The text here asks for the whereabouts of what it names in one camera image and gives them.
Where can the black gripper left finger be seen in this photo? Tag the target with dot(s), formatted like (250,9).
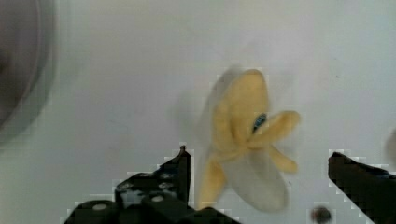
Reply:
(158,197)

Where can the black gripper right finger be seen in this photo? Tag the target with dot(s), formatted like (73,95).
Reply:
(371,189)

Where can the yellow plush peeled banana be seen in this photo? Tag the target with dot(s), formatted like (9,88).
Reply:
(242,153)

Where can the grey oval plate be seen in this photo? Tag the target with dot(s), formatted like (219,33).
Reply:
(27,51)

